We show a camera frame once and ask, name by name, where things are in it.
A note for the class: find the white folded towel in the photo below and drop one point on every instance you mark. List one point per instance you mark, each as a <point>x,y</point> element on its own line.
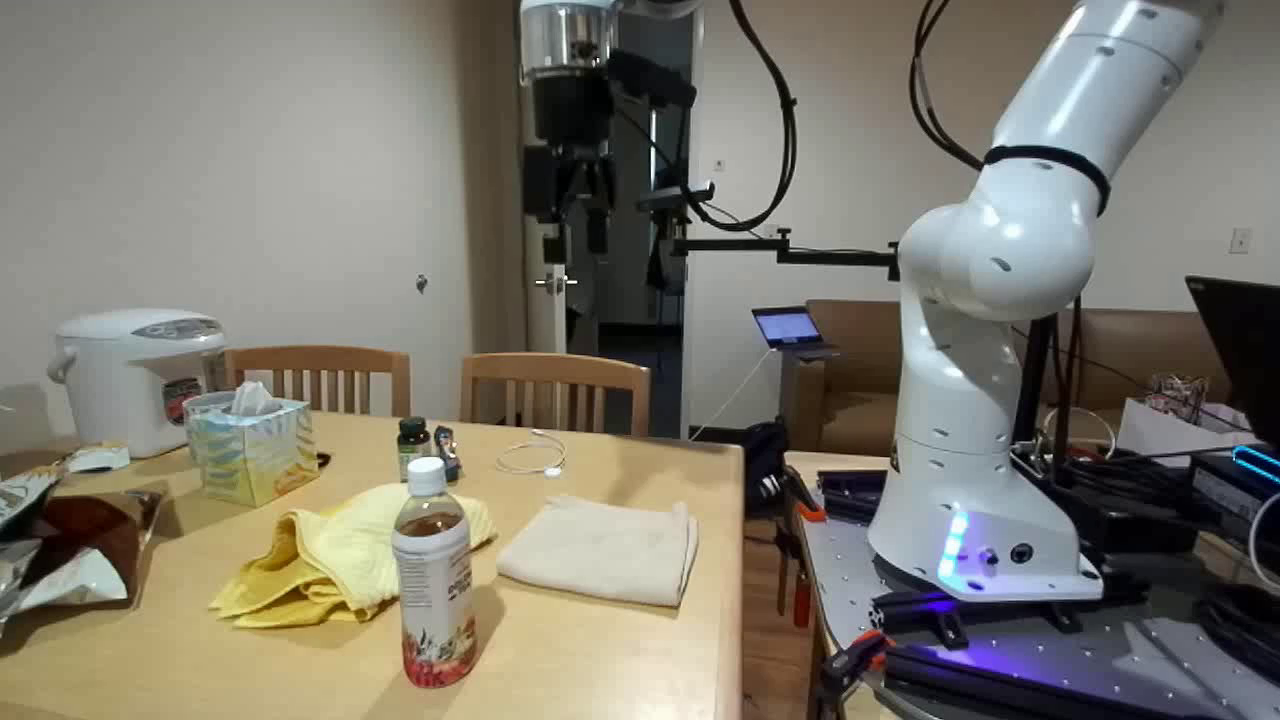
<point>601,549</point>

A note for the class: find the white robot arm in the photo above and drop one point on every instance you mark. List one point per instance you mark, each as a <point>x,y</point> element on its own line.
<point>1013,249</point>

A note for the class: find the wooden chair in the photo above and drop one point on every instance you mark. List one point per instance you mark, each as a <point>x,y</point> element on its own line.
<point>558,389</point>
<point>330,376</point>

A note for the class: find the yellow cloth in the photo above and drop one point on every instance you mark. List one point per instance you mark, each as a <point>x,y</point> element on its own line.
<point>320,567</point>

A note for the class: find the brown snack bag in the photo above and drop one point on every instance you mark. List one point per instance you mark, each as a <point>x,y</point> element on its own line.
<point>70,549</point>

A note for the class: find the white electric water boiler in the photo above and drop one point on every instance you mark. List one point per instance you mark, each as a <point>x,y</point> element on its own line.
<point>135,368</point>

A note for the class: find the small blue screen device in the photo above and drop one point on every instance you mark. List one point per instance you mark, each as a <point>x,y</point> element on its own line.
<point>784,331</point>

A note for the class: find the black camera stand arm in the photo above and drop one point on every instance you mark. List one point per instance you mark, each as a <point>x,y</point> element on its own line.
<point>783,249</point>

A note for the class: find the green cap pill bottle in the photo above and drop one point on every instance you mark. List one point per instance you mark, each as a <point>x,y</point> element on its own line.
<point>415,443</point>

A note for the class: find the tissue box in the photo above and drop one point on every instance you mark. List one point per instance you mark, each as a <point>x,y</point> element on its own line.
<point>250,446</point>

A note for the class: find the plastic tea bottle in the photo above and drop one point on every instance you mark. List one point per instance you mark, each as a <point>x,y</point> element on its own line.
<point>430,542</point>

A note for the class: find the left wooden chair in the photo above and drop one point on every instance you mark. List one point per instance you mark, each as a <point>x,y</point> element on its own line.
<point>330,376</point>

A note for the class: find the black laptop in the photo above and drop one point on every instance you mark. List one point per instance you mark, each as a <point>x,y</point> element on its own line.
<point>1245,333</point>

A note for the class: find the right wooden chair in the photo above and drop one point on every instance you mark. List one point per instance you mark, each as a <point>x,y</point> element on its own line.
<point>558,389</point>

